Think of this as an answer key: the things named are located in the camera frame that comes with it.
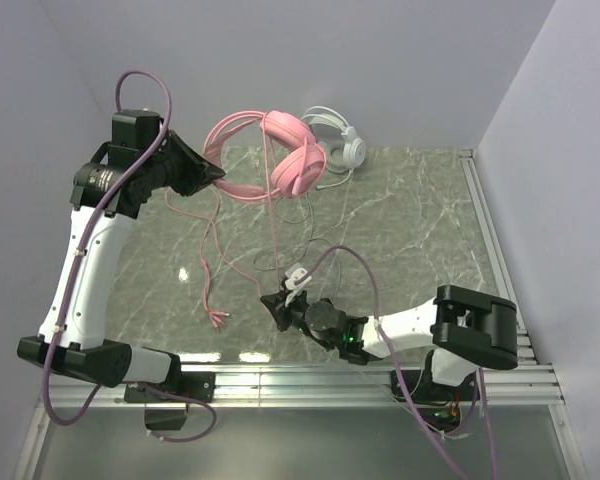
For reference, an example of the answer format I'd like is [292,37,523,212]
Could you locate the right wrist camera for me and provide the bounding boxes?
[282,263,312,306]

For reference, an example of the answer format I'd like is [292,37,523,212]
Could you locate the front aluminium rail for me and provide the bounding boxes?
[38,363,566,409]

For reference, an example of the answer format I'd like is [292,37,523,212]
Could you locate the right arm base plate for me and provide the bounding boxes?
[389,369,431,403]

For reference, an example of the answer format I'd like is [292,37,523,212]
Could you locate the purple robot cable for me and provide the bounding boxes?
[39,70,218,443]
[299,244,501,480]

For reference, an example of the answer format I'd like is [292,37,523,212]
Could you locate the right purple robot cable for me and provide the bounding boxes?
[299,244,501,480]

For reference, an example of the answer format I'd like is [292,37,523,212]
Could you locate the pink headphone cable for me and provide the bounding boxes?
[163,119,286,329]

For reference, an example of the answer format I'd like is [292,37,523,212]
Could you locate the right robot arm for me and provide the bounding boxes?
[260,285,518,387]

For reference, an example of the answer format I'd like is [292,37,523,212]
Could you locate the right aluminium rail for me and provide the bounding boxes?
[459,149,538,364]

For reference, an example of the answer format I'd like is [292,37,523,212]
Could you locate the white headphones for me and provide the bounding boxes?
[300,105,367,191]

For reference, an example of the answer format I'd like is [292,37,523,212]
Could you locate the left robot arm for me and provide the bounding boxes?
[17,110,224,387]

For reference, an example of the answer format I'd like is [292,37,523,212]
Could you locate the aluminium rail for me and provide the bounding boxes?
[459,149,538,364]
[38,363,566,409]

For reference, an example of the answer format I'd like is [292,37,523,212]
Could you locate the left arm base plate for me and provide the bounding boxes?
[123,371,216,403]

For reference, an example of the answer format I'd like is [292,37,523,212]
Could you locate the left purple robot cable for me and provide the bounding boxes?
[39,70,218,443]

